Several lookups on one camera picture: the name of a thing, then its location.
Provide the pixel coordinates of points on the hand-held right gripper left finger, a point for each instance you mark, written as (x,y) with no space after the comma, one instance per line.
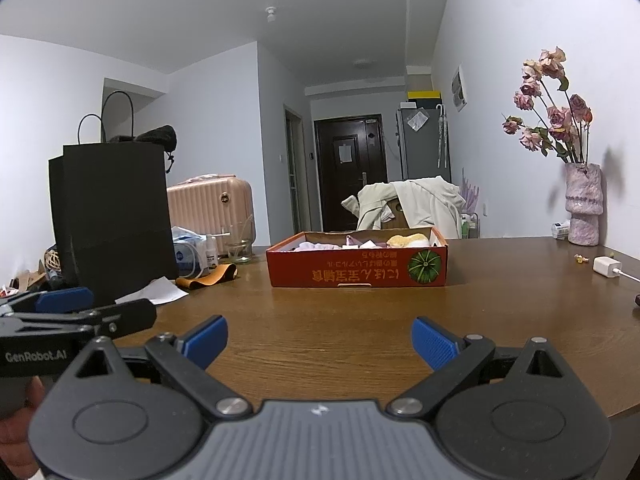
(207,340)

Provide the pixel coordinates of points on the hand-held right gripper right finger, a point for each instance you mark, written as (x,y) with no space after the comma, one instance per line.
(432,342)

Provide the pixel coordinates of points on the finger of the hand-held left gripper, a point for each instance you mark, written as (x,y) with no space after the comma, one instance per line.
(65,300)
(125,317)

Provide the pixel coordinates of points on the red printed cardboard box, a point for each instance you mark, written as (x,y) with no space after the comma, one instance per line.
(350,267)

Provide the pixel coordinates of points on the lilac towel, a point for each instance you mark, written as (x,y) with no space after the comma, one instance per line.
(317,247)

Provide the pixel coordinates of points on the person's left hand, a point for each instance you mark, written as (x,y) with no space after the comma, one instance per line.
(15,450)

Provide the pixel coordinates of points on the white paper sheet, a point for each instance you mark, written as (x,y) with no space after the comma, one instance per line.
(155,292)

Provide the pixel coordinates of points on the beige woven item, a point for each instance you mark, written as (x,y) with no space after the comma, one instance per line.
(51,262)

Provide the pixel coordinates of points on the orange fabric piece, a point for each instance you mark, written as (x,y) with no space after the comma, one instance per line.
(205,277)

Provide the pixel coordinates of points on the white blue plastic package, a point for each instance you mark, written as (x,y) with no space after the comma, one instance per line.
(187,255)

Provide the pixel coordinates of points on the white spray bottle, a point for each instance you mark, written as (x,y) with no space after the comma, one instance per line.
(211,252)

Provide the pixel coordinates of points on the black paper bag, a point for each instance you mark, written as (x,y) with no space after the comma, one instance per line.
(110,220)

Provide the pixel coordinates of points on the clear glass jar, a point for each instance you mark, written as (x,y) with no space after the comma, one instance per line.
(239,250)

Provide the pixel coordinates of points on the yellow plush toy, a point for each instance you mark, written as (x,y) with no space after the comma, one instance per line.
(407,241)

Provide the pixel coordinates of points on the white utility cart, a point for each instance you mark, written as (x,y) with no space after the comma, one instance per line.
(470,227)

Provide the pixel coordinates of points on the large brown cardboard box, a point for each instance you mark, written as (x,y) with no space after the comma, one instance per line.
(400,217)

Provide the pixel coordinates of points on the pink ribbed suitcase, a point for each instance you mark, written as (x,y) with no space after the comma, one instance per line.
(200,205)

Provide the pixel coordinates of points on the off-white coat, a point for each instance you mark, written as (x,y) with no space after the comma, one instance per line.
(435,205)

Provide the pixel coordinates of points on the cream jacket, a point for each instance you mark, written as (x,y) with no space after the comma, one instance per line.
(370,205)

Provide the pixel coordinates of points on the small white bottle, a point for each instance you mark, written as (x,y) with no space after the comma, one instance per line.
(561,230)

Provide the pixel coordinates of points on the small wrapped candy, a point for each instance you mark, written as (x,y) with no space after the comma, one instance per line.
(581,258)

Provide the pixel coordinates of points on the dark entrance door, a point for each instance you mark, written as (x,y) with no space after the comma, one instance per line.
(350,185)

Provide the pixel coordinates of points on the black fuzzy hat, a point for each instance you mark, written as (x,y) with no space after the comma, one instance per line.
(152,139)

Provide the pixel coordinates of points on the grey interior door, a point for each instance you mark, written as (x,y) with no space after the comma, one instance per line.
(296,175)

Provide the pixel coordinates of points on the white charger plug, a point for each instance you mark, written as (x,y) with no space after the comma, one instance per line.
(606,266)

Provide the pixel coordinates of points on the grey refrigerator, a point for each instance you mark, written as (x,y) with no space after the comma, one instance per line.
(422,150)

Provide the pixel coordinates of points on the pink marbled vase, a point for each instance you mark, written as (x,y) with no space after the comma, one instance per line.
(582,205)

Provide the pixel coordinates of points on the white folded umbrella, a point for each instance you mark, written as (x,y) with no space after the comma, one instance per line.
(441,135)

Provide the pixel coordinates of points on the white paper notice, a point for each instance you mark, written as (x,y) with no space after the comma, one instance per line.
(344,154)

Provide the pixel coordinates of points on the clear plastic bag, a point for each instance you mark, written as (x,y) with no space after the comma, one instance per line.
(417,121)

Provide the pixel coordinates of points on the yellow flat box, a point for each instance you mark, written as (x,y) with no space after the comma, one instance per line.
(425,95)

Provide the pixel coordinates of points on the pink dried rose bouquet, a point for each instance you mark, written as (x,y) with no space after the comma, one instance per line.
(555,120)

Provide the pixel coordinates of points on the ceiling sprinkler head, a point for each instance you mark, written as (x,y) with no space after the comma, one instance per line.
(271,14)

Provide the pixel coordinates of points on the purple lavender wall decoration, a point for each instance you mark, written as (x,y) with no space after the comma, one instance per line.
(471,192)

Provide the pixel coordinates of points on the white wall panel box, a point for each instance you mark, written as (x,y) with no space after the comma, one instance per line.
(460,89)

